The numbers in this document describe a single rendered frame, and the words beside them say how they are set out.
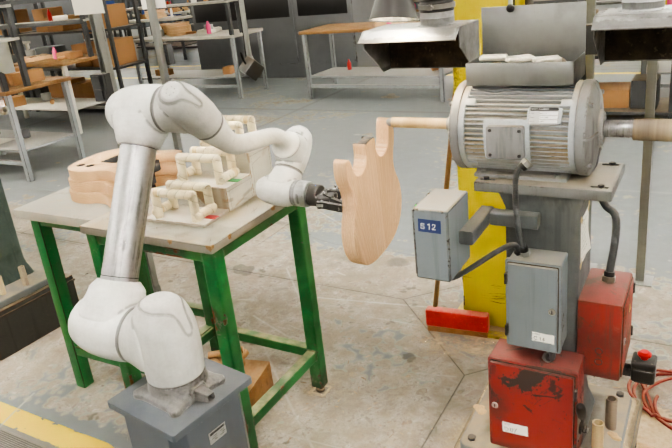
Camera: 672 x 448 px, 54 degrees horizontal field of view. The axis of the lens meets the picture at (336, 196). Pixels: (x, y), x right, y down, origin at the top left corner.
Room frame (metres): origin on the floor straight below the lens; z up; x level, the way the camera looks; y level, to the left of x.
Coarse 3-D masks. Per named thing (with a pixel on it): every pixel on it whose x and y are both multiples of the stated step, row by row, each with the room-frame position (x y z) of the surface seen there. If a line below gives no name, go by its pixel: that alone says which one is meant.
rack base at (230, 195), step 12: (192, 180) 2.34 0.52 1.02; (204, 180) 2.32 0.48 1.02; (240, 180) 2.28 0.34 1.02; (216, 192) 2.22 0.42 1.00; (228, 192) 2.21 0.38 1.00; (240, 192) 2.27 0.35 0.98; (252, 192) 2.33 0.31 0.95; (180, 204) 2.31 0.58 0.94; (204, 204) 2.25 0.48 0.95; (216, 204) 2.23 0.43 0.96; (228, 204) 2.20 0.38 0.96; (240, 204) 2.26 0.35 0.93
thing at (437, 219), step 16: (432, 192) 1.66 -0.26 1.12; (448, 192) 1.65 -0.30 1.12; (464, 192) 1.63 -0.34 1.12; (416, 208) 1.56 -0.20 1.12; (432, 208) 1.54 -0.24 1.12; (448, 208) 1.53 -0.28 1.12; (464, 208) 1.62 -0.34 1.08; (416, 224) 1.56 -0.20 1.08; (432, 224) 1.53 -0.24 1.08; (448, 224) 1.52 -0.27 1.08; (464, 224) 1.61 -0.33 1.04; (416, 240) 1.56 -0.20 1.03; (432, 240) 1.53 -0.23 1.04; (448, 240) 1.51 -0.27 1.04; (416, 256) 1.56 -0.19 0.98; (432, 256) 1.54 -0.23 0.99; (448, 256) 1.51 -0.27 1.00; (464, 256) 1.60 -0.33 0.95; (416, 272) 1.57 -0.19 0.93; (432, 272) 1.54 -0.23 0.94; (448, 272) 1.51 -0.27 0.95; (464, 272) 1.62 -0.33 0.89
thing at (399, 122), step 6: (396, 120) 1.95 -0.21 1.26; (402, 120) 1.94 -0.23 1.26; (408, 120) 1.93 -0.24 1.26; (414, 120) 1.92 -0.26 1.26; (420, 120) 1.91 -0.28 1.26; (426, 120) 1.90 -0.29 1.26; (432, 120) 1.89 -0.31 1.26; (438, 120) 1.88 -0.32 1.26; (444, 120) 1.87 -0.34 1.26; (396, 126) 1.95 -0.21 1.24; (402, 126) 1.94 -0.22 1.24; (408, 126) 1.92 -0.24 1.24; (414, 126) 1.91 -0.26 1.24; (420, 126) 1.90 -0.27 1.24; (426, 126) 1.89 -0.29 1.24; (432, 126) 1.88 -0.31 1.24; (438, 126) 1.87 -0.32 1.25; (444, 126) 1.86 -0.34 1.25
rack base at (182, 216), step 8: (184, 208) 2.26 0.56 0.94; (200, 208) 2.24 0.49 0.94; (152, 216) 2.21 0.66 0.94; (168, 216) 2.19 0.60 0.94; (176, 216) 2.19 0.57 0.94; (184, 216) 2.18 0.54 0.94; (176, 224) 2.13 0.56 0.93; (184, 224) 2.11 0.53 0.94; (192, 224) 2.10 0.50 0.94; (200, 224) 2.08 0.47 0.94; (208, 224) 2.09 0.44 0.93
